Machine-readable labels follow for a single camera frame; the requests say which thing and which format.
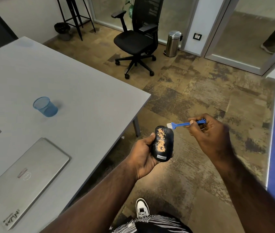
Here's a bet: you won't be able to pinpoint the person's right hand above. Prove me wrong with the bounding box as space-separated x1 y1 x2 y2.
186 113 235 165

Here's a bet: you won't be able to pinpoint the person's left hand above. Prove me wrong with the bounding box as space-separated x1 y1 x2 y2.
125 133 160 180

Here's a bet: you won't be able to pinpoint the small blue cleaning brush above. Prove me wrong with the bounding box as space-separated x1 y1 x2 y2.
167 119 206 130

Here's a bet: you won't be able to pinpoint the black computer mouse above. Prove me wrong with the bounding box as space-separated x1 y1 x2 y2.
151 126 174 162

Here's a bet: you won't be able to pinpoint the person's right forearm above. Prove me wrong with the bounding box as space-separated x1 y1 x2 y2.
211 153 275 233

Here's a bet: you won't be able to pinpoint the person's left forearm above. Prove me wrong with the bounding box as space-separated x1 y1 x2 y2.
40 161 138 233

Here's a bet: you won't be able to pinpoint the person's white sneaker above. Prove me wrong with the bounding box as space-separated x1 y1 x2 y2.
136 198 150 219

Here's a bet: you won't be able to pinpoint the steel pedal bin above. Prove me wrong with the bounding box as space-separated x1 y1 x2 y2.
163 30 183 57

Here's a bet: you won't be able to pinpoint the person's striped shorts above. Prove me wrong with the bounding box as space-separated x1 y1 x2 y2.
110 212 193 233

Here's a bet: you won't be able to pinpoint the grey table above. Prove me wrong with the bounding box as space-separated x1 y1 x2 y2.
0 36 151 233

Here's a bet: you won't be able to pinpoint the black office chair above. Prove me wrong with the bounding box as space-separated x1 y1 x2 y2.
111 0 165 79

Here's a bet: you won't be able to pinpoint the blue mesh cup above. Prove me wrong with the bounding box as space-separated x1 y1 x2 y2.
33 96 58 117

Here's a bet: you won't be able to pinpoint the silver laptop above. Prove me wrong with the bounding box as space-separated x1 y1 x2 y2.
0 137 70 231

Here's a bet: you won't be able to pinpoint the green potted plant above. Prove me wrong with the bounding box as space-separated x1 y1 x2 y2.
122 0 136 18

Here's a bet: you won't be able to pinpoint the black waste basket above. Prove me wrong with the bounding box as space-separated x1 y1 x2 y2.
54 22 72 41

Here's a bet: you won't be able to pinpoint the black metal stand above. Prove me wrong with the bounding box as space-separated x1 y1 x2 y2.
56 0 96 41

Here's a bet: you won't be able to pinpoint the glass door frame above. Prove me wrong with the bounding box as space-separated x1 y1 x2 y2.
204 0 275 76

